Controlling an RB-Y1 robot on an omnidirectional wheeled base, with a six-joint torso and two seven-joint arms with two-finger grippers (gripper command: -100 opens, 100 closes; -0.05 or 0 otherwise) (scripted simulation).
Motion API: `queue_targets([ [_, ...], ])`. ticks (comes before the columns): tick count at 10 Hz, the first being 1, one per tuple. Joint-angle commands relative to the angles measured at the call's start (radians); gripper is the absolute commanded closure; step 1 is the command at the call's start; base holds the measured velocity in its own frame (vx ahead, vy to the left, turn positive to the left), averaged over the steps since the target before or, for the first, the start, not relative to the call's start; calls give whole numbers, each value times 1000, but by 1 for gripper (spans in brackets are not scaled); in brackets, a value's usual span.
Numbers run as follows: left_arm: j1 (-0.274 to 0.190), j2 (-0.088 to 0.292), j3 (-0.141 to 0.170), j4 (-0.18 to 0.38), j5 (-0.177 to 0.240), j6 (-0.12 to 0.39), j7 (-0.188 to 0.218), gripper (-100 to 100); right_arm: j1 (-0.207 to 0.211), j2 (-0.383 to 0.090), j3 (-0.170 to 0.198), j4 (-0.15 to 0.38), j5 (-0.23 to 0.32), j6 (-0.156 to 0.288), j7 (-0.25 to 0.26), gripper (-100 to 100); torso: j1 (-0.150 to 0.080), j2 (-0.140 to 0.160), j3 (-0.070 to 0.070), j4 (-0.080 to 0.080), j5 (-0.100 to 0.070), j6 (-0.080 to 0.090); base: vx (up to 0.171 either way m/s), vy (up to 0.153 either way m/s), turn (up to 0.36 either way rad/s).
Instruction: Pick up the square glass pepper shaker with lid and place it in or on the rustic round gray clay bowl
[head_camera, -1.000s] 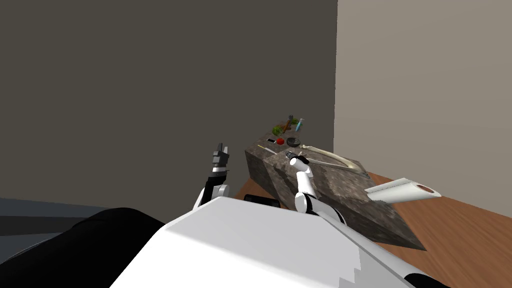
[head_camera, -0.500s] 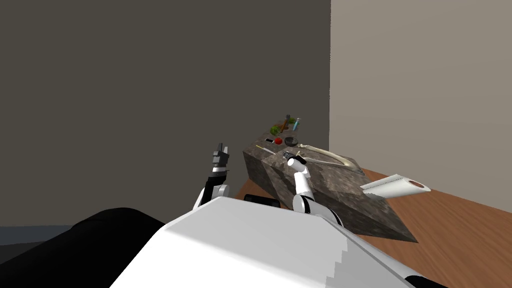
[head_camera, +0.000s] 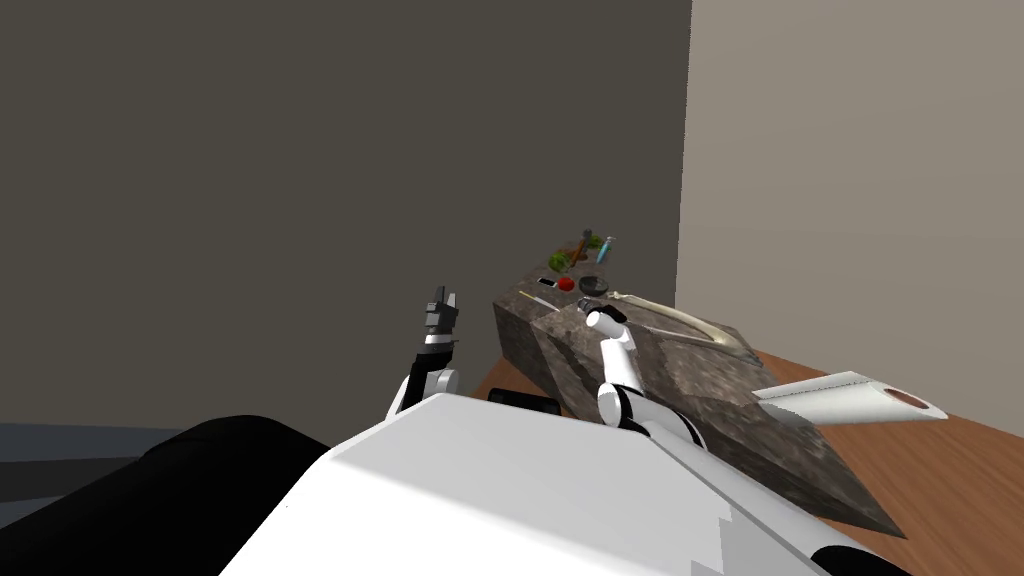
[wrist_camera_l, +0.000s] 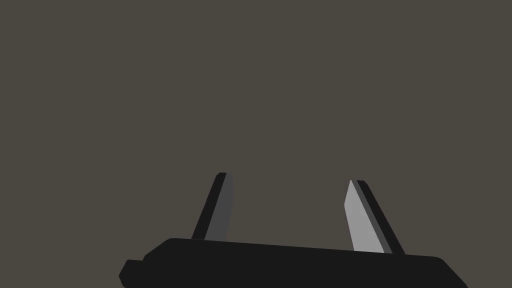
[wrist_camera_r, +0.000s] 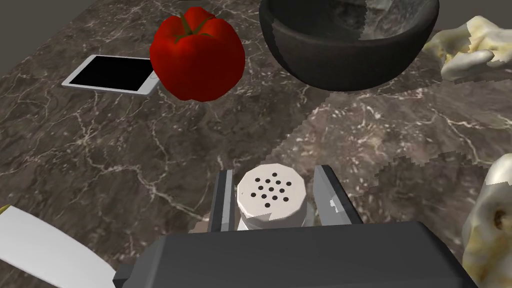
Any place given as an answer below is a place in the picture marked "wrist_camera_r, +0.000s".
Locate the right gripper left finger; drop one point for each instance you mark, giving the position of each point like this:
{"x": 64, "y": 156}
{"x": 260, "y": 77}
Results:
{"x": 222, "y": 202}

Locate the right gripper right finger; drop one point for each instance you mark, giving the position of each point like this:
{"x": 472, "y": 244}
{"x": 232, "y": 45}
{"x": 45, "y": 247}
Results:
{"x": 331, "y": 198}

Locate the white salt shaker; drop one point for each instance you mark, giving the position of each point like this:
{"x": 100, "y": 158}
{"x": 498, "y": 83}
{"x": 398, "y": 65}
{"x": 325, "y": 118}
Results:
{"x": 272, "y": 196}

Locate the red tomato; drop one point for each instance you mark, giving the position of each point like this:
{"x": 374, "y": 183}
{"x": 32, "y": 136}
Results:
{"x": 198, "y": 56}

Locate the dark grey bowl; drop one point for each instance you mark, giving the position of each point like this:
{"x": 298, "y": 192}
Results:
{"x": 344, "y": 44}

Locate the pale yellow lumpy food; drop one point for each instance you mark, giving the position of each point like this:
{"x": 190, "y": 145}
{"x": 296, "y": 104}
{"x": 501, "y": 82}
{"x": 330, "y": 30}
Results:
{"x": 490, "y": 228}
{"x": 470, "y": 48}

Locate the white smartphone with black screen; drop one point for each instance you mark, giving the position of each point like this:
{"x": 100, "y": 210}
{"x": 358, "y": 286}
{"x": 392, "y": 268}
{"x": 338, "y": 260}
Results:
{"x": 112, "y": 74}

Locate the white knife blade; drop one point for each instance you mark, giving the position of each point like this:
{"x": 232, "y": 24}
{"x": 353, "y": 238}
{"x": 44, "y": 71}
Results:
{"x": 48, "y": 252}

